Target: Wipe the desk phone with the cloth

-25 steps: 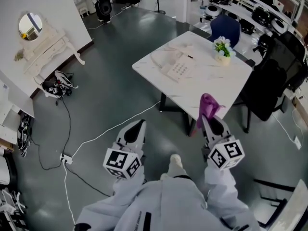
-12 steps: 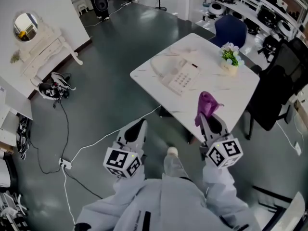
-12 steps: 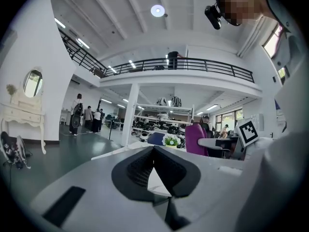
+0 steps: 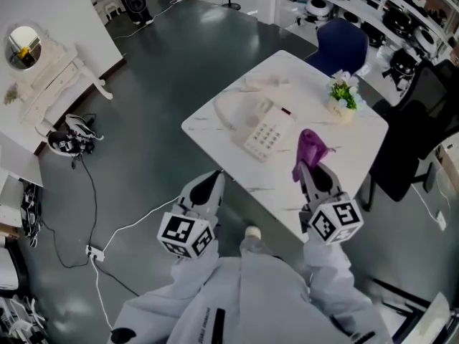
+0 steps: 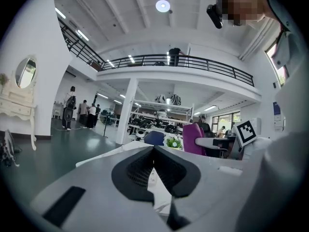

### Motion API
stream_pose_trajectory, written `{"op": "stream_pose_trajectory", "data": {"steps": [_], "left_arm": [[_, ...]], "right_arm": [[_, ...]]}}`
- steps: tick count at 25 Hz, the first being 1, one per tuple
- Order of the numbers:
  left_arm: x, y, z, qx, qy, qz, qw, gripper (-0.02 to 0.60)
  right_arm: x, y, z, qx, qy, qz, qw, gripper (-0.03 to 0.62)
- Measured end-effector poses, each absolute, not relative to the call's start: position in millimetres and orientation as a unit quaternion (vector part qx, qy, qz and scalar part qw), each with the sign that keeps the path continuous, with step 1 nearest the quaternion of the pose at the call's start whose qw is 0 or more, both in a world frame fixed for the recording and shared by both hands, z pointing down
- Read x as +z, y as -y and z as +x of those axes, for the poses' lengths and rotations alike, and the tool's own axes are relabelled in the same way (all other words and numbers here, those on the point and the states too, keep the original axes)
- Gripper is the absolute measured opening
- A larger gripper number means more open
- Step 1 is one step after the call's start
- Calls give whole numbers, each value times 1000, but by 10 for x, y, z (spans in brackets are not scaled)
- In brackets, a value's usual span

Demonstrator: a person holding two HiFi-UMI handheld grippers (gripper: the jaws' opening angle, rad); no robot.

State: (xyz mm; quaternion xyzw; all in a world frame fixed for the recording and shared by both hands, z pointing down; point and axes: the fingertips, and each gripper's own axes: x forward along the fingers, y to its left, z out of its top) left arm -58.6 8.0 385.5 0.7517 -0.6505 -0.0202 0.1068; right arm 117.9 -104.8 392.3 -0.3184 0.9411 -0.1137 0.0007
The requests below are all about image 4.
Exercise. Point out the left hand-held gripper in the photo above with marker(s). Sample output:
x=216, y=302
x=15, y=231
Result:
x=184, y=235

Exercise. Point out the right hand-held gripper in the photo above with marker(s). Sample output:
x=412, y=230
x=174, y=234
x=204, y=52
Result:
x=335, y=222

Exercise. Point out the purple knitted cloth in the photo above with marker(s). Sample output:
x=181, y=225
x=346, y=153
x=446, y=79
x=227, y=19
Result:
x=310, y=149

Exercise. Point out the person's left forearm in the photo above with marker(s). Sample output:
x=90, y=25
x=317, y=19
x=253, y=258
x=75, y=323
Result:
x=190, y=281

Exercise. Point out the person's right forearm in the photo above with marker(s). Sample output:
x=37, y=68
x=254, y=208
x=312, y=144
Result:
x=330, y=274

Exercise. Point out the person's white shoe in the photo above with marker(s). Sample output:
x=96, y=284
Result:
x=252, y=232

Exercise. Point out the person's grey trouser leg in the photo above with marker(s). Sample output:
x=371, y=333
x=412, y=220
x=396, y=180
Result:
x=258, y=249

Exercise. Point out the white pot of artificial flowers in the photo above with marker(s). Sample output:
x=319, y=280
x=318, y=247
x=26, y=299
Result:
x=339, y=113

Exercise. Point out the black mesh office chair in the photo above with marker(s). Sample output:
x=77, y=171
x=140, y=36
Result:
x=401, y=145

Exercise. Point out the person's grey jacket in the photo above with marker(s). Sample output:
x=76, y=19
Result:
x=258, y=306

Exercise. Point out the white floor power strip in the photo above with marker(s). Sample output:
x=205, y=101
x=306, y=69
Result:
x=441, y=220
x=95, y=253

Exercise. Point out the blue office chair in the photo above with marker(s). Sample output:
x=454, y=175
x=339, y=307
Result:
x=340, y=45

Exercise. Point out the black white wearable rig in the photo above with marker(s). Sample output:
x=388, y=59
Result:
x=71, y=138

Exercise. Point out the black harness gear pile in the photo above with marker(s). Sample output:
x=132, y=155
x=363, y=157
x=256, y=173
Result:
x=32, y=213

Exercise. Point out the white shelving rack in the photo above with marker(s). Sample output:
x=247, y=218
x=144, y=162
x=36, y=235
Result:
x=365, y=20

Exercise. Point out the white dressing table with mirror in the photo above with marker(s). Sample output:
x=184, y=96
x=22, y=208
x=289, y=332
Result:
x=54, y=81

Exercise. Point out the white bookshelf cabinet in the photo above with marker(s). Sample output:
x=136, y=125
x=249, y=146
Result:
x=14, y=163

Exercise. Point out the white black machine housing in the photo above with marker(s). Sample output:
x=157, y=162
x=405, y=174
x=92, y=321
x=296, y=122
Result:
x=7, y=271

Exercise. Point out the small dried flower vase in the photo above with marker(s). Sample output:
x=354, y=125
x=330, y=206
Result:
x=10, y=95

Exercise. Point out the black metal table frame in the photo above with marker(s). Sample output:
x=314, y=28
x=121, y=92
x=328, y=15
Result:
x=401, y=299

